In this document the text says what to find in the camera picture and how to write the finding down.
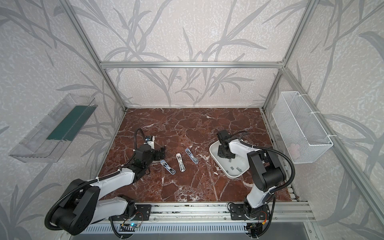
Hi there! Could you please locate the blue stapler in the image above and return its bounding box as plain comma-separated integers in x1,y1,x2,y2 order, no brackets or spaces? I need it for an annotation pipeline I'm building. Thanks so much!
185,148,199,165
160,160,176,175
176,153,186,172

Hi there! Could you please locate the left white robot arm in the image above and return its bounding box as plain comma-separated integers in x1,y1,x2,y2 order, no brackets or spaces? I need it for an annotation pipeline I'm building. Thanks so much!
44,144,166,236

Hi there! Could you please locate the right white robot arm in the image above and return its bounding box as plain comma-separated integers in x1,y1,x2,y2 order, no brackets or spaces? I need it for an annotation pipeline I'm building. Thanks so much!
210,130,287,211

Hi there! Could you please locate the white oval tray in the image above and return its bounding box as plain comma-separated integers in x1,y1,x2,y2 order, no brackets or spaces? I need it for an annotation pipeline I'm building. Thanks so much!
209,141,250,179

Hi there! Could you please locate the pink item in basket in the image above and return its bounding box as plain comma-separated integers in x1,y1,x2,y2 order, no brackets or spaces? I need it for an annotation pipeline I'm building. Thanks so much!
288,144,301,160

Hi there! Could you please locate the green pad in bin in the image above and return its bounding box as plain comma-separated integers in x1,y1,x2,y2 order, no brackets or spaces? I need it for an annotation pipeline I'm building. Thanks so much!
47,105,97,141

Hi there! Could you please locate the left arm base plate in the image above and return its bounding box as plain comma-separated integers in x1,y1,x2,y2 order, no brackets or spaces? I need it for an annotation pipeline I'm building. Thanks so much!
120,204,152,222

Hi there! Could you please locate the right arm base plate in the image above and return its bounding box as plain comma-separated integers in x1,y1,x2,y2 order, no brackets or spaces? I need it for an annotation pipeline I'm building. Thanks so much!
227,203,271,221

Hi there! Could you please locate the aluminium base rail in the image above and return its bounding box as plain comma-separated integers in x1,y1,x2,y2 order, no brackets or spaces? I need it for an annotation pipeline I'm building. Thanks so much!
61,201,316,224

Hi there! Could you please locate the white wire mesh basket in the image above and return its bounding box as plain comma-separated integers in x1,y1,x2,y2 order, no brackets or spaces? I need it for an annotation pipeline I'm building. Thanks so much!
272,91,334,164

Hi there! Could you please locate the aluminium frame crossbar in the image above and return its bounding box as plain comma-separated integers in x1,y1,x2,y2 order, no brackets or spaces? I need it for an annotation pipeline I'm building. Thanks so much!
101,62,283,69

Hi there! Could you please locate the clear plastic wall bin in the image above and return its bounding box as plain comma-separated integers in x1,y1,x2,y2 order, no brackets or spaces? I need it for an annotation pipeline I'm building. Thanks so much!
9,94,98,163

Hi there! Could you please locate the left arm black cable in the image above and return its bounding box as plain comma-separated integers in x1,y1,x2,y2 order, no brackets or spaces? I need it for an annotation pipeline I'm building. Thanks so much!
44,128,148,231

